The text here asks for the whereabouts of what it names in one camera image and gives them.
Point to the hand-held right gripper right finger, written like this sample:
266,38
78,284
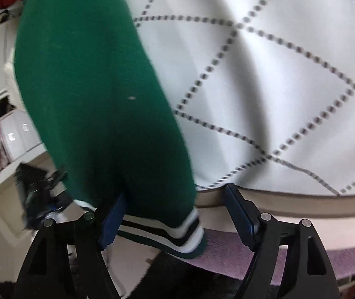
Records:
239,215

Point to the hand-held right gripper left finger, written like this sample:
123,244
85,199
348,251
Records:
112,221

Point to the green and cream varsity jacket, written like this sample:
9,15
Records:
102,99

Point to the white drawer unit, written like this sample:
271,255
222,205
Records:
15,134

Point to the white diamond-patterned mat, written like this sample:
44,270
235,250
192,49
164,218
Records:
258,99

